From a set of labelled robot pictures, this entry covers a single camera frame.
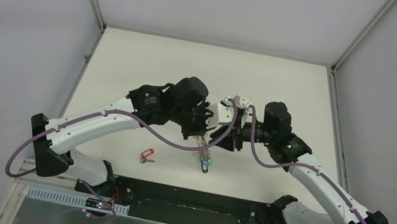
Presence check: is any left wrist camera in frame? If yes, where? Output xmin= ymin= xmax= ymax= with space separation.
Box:
xmin=207 ymin=103 xmax=237 ymax=128

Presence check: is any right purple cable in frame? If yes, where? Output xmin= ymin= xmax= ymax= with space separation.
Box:
xmin=230 ymin=104 xmax=397 ymax=224

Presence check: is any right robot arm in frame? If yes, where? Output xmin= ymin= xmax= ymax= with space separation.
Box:
xmin=208 ymin=96 xmax=389 ymax=224

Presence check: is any red tag key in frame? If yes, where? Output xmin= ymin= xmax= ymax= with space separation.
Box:
xmin=139 ymin=148 xmax=155 ymax=164

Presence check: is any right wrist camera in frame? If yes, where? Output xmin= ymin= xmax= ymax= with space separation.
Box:
xmin=223 ymin=95 xmax=253 ymax=126

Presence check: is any aluminium front rail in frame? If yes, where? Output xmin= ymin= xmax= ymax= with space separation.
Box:
xmin=13 ymin=156 xmax=373 ymax=224

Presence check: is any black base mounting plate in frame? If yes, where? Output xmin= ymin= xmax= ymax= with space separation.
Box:
xmin=92 ymin=176 xmax=286 ymax=224

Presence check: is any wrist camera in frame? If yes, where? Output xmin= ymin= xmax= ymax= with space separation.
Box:
xmin=207 ymin=103 xmax=237 ymax=128
xmin=223 ymin=95 xmax=253 ymax=126

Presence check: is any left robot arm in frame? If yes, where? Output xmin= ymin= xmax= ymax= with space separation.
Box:
xmin=31 ymin=77 xmax=229 ymax=196

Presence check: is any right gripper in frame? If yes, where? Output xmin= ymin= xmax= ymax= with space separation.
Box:
xmin=208 ymin=107 xmax=277 ymax=158

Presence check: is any metal keyring plate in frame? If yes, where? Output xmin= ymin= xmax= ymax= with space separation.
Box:
xmin=194 ymin=136 xmax=212 ymax=161

